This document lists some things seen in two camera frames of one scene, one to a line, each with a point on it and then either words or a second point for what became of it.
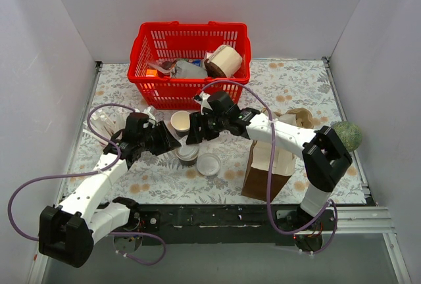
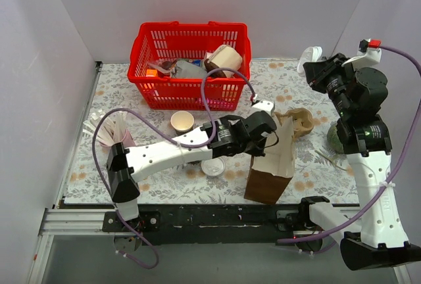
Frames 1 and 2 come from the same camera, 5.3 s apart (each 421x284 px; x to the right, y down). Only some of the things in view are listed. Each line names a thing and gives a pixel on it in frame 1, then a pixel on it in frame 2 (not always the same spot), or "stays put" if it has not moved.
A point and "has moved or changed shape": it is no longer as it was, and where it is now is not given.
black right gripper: x=204 y=126 to x=317 y=74
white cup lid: x=187 y=152 has moved or changed shape
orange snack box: x=151 y=73 stays put
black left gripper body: x=157 y=137 to x=261 y=136
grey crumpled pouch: x=187 y=70 stays put
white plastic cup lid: x=208 y=164 has moved or changed shape
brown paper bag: x=284 y=158 stays put
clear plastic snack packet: x=164 y=66 stays put
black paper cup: x=180 y=121 stays put
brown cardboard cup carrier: x=303 y=116 stays put
